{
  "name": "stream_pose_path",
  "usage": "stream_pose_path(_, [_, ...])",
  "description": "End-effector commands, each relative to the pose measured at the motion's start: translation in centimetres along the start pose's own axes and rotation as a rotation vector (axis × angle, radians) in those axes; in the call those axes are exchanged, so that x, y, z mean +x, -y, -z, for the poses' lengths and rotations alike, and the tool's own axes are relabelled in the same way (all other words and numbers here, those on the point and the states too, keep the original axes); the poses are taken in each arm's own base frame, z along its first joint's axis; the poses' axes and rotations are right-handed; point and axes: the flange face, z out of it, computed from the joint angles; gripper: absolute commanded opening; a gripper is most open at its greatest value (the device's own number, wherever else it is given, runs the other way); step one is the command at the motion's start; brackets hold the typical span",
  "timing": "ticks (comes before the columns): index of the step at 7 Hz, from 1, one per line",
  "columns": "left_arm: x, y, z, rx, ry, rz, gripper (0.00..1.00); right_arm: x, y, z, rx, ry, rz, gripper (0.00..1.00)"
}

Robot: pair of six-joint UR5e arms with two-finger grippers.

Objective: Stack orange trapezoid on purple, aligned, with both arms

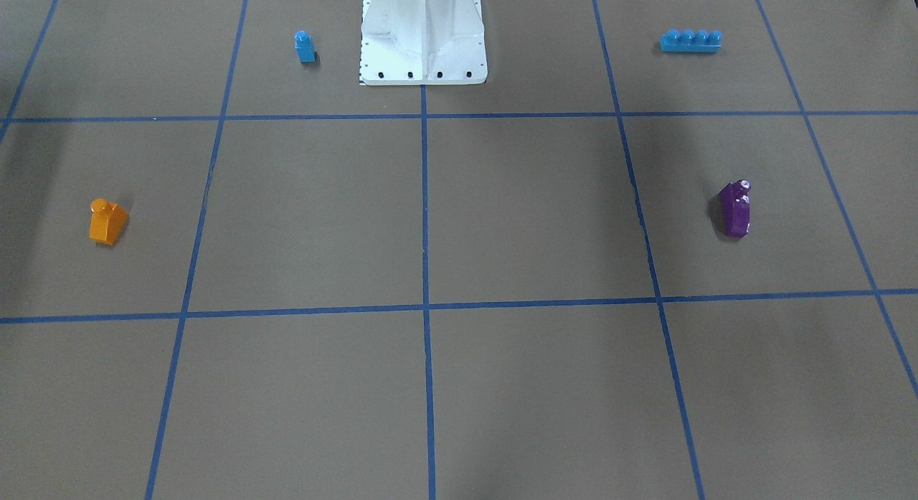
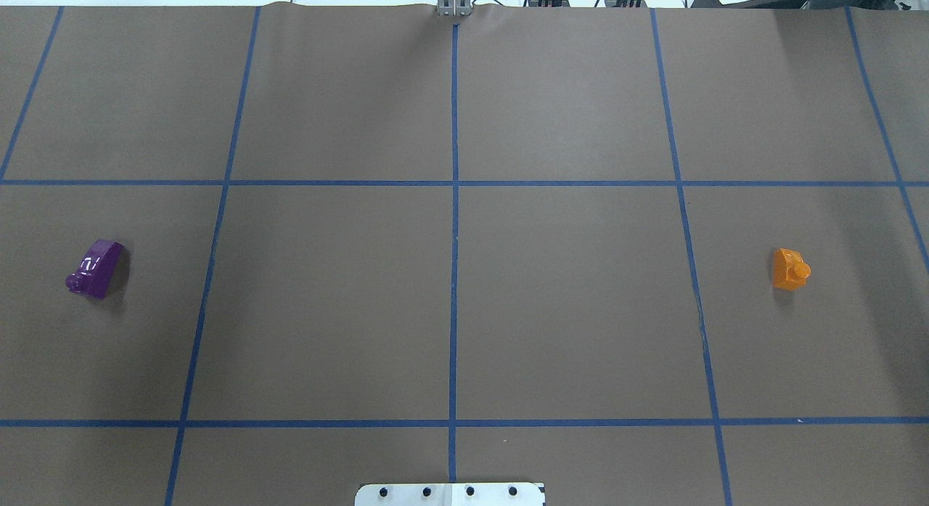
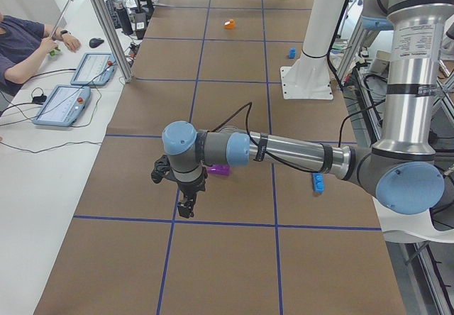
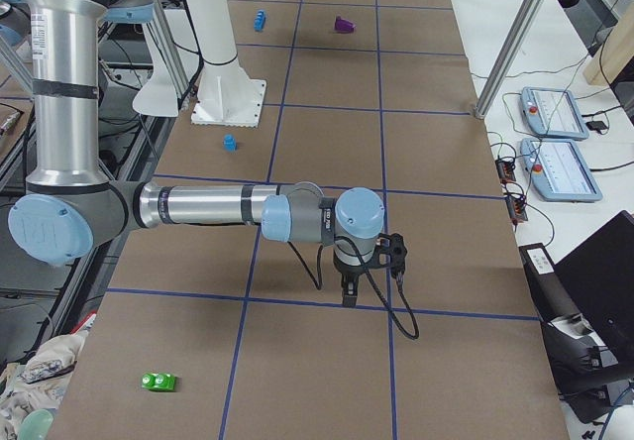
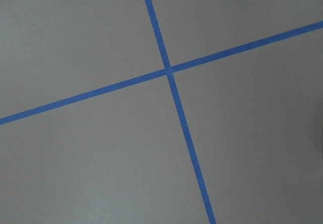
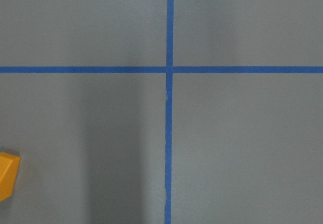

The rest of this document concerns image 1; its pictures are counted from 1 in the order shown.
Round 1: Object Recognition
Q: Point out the orange trapezoid block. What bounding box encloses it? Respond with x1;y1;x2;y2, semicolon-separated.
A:
88;198;129;246

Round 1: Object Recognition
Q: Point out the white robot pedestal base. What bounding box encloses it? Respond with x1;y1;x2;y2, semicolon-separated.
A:
359;0;488;86

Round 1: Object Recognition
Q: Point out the long blue studded brick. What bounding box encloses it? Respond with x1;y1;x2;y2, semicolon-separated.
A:
659;29;724;53

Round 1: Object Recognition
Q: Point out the small blue block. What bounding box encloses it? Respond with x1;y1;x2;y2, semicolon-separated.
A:
294;30;317;63

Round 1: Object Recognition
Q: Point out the purple trapezoid block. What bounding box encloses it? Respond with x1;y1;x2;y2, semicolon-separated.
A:
718;179;751;239

